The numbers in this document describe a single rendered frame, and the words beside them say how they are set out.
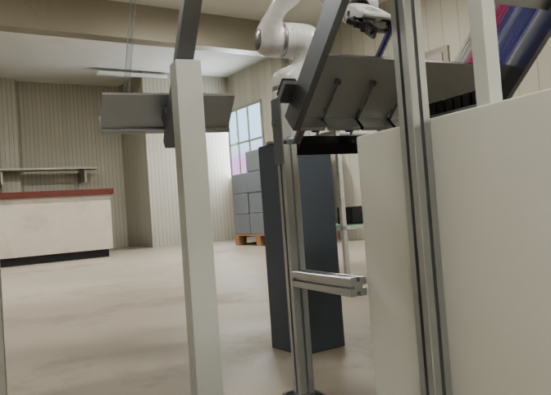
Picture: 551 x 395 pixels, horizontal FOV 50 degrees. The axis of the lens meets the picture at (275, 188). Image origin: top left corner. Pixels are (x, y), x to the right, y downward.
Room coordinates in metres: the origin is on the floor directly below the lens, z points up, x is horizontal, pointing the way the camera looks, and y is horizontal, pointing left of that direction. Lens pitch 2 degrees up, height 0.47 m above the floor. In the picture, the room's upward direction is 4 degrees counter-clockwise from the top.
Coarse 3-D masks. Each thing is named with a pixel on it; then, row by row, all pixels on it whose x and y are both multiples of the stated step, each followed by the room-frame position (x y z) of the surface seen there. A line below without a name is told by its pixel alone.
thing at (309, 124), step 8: (304, 120) 1.54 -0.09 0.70; (312, 120) 1.55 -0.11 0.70; (320, 120) 1.56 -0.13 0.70; (328, 120) 1.57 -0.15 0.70; (336, 120) 1.59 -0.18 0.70; (344, 120) 1.60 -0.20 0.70; (352, 120) 1.61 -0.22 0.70; (360, 120) 1.62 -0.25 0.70; (368, 120) 1.63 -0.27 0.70; (376, 120) 1.65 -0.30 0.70; (384, 120) 1.66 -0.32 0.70; (392, 120) 1.67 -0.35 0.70; (304, 128) 1.52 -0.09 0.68; (312, 128) 1.53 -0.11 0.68; (320, 128) 1.54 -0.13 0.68; (328, 128) 1.56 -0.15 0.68; (336, 128) 1.57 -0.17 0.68; (344, 128) 1.58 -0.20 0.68; (352, 128) 1.59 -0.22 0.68; (360, 128) 1.62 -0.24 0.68; (368, 128) 1.61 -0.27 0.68; (376, 128) 1.63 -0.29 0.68; (384, 128) 1.64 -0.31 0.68
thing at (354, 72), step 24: (336, 72) 1.48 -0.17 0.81; (360, 72) 1.51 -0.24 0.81; (384, 72) 1.54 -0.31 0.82; (432, 72) 1.60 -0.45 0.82; (456, 72) 1.64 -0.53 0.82; (504, 72) 1.72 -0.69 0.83; (336, 96) 1.54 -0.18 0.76; (360, 96) 1.57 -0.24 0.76; (384, 96) 1.60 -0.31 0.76; (432, 96) 1.68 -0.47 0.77
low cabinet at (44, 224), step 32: (32, 192) 7.62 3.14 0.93; (64, 192) 7.84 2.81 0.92; (96, 192) 8.07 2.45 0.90; (0, 224) 7.44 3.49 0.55; (32, 224) 7.65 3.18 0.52; (64, 224) 7.87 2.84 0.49; (96, 224) 8.10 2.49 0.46; (0, 256) 7.43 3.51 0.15; (32, 256) 7.64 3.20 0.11; (64, 256) 7.88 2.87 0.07; (96, 256) 8.11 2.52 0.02
